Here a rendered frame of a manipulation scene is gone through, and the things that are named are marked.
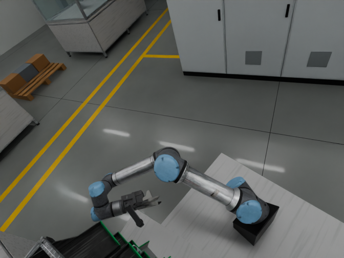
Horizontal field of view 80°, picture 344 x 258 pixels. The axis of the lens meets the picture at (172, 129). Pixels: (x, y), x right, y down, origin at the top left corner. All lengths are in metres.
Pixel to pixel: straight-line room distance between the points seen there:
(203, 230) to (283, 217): 0.49
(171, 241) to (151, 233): 0.15
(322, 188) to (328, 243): 1.18
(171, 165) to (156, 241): 0.71
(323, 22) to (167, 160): 2.63
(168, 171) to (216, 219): 0.65
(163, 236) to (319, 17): 2.77
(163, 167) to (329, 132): 2.45
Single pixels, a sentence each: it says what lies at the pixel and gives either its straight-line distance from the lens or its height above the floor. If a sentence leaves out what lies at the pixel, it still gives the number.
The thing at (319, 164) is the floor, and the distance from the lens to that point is 2.78.
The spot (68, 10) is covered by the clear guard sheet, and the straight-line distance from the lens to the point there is 5.49.
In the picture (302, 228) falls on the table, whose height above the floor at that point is 0.86.
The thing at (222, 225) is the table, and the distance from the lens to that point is 1.46.
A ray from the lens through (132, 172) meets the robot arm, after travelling 1.14.
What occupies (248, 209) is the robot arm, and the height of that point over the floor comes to 1.30.
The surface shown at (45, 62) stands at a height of 0.23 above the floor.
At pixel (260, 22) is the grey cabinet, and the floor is 0.92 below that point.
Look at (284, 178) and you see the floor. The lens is 2.59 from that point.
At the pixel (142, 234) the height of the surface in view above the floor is 0.86.
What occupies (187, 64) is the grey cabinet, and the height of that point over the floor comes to 0.27.
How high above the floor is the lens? 2.27
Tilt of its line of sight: 48 degrees down
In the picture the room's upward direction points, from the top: 20 degrees counter-clockwise
